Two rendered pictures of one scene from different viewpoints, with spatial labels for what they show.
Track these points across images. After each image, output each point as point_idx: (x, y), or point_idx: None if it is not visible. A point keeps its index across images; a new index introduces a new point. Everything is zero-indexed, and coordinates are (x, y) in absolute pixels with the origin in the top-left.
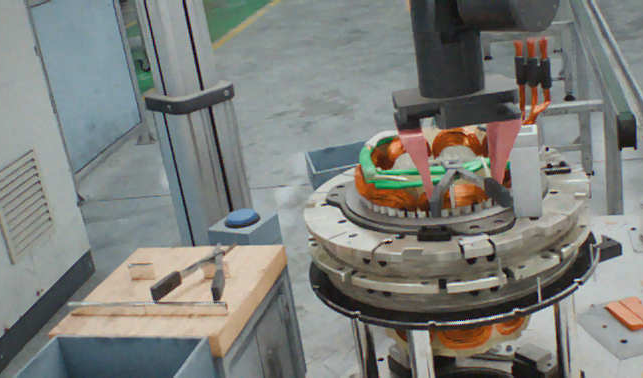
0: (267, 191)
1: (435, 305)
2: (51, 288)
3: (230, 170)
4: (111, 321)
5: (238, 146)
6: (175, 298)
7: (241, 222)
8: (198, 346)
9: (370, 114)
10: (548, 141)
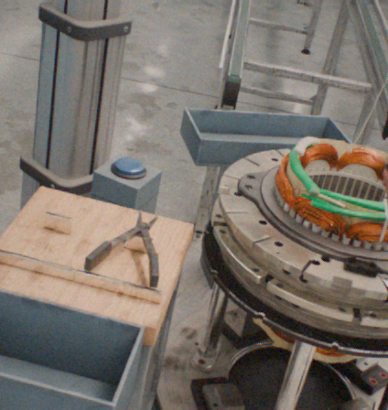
0: (28, 62)
1: (339, 328)
2: None
3: (105, 103)
4: (36, 279)
5: (119, 81)
6: (98, 265)
7: (130, 174)
8: (139, 338)
9: (131, 13)
10: (283, 87)
